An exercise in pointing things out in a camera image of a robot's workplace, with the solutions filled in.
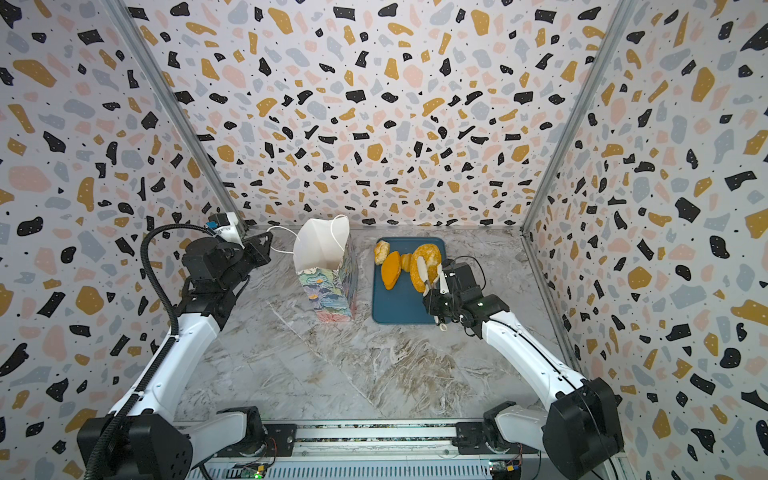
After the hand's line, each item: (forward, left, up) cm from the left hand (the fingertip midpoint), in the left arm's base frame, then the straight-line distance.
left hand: (269, 228), depth 74 cm
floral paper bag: (-7, -14, -17) cm, 23 cm away
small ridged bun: (+13, -35, -30) cm, 48 cm away
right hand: (-9, -38, -17) cm, 43 cm away
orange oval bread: (+9, -29, -30) cm, 43 cm away
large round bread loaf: (+4, -42, -17) cm, 45 cm away
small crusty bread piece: (+15, -26, -27) cm, 41 cm away
